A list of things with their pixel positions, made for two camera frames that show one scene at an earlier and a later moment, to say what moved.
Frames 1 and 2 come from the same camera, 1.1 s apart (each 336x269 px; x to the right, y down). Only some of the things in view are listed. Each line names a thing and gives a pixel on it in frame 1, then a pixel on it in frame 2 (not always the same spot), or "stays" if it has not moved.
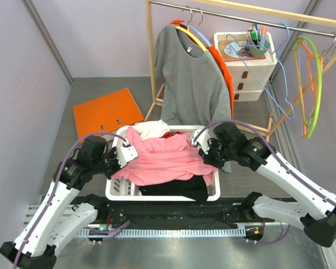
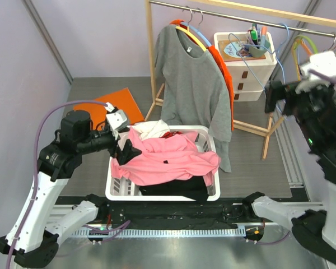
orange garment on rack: [223, 67] stays
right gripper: [208, 157] → [276, 89]
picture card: [236, 50] stays
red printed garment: [168, 134] stays
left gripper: [113, 152] → [127, 153]
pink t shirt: [168, 156] stays
